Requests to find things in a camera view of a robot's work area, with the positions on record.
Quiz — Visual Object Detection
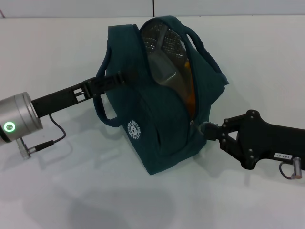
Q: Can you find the dark teal insulated lunch bag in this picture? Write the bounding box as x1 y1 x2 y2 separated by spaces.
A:
93 15 230 177

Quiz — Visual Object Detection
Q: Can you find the yellow banana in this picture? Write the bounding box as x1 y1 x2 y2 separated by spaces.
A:
181 60 198 115

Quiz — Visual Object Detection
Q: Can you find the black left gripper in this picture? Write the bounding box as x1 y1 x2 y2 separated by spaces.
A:
31 71 139 119

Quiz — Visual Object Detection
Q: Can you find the grey right gripper cable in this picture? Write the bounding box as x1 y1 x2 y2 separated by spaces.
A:
278 156 304 180

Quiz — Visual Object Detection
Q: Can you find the clear container with blue seal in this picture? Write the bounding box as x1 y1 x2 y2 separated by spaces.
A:
147 50 189 92

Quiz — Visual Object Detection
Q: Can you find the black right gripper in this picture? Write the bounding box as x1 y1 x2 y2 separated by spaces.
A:
201 109 305 172

